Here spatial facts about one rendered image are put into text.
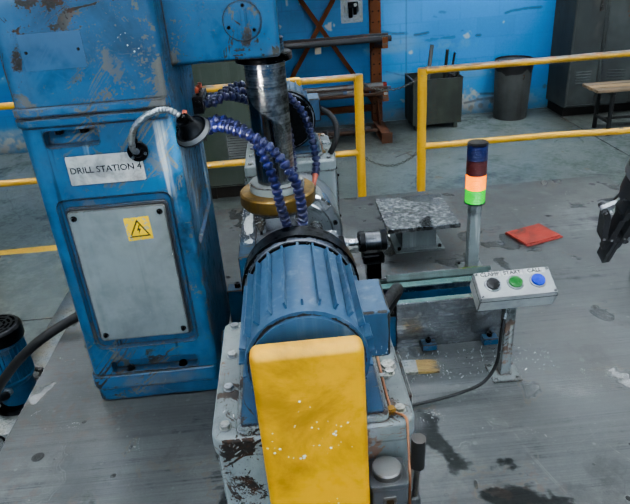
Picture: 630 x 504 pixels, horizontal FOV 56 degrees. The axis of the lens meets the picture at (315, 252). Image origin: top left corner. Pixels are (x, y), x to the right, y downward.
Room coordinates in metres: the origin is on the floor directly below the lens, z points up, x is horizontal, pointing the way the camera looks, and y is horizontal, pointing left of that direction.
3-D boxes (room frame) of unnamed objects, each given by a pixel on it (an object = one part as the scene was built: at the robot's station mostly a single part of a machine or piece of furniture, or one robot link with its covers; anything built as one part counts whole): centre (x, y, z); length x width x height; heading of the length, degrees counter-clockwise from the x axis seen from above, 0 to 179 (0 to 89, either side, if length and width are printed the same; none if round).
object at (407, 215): (1.88, -0.36, 0.86); 0.27 x 0.24 x 0.12; 2
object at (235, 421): (0.74, 0.02, 0.99); 0.35 x 0.31 x 0.37; 2
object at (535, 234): (1.85, -0.77, 0.80); 0.15 x 0.12 x 0.01; 110
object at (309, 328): (0.70, -0.01, 1.16); 0.33 x 0.26 x 0.42; 2
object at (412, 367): (1.18, -0.18, 0.80); 0.21 x 0.05 x 0.01; 88
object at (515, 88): (6.23, -2.18, 0.30); 0.39 x 0.39 x 0.60
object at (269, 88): (1.33, 0.08, 1.34); 0.18 x 0.18 x 0.48
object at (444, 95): (6.13, -1.35, 0.41); 0.52 x 0.47 x 0.82; 92
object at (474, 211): (1.65, -0.49, 1.01); 0.08 x 0.08 x 0.42; 2
